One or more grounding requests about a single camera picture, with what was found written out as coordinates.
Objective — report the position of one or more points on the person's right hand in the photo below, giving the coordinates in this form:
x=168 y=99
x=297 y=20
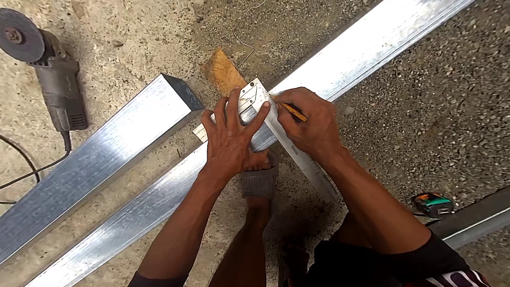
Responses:
x=318 y=127

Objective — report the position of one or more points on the person's left hand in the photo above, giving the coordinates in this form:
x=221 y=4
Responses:
x=227 y=147

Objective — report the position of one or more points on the person's left middle finger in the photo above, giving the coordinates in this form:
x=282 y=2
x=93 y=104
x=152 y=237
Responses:
x=233 y=107

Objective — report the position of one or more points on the person's right index finger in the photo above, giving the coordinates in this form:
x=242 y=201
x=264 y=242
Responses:
x=295 y=95

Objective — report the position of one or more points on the person's left index finger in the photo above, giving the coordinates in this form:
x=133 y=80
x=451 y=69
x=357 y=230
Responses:
x=258 y=118

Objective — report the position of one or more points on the person's right thumb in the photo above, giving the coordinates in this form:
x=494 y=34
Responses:
x=285 y=119

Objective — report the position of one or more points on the person's left ring finger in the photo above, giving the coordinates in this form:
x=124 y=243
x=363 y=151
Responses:
x=220 y=113

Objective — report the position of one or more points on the person's left little finger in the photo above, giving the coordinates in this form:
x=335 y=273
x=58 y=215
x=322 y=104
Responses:
x=207 y=122

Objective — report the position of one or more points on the yellow pencil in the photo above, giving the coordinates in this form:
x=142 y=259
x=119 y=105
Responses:
x=294 y=112

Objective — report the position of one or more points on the silver metal try square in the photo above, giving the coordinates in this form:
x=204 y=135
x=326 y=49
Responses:
x=283 y=137

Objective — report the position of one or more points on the person's left forearm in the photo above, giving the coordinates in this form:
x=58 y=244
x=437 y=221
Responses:
x=185 y=223

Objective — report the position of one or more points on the person's right forearm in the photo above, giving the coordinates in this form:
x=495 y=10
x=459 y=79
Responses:
x=374 y=203

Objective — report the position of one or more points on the dry brown leaf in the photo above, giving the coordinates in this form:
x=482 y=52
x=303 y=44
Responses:
x=225 y=71

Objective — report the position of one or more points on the long silver metal tube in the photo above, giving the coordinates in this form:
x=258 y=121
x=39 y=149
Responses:
x=159 y=199

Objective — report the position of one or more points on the wide silver metal tube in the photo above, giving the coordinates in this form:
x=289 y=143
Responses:
x=103 y=147

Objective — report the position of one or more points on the person's legs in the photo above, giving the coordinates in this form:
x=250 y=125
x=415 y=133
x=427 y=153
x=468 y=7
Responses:
x=249 y=247

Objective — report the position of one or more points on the grey angle grinder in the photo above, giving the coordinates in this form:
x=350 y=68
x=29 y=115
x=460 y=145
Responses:
x=59 y=87

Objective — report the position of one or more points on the green black tape measure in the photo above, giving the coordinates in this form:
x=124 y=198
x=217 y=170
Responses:
x=434 y=205

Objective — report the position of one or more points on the person's body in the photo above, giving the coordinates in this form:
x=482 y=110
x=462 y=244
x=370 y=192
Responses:
x=382 y=263

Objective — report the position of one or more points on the dark grey metal tube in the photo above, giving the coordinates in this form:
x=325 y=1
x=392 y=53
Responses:
x=478 y=218

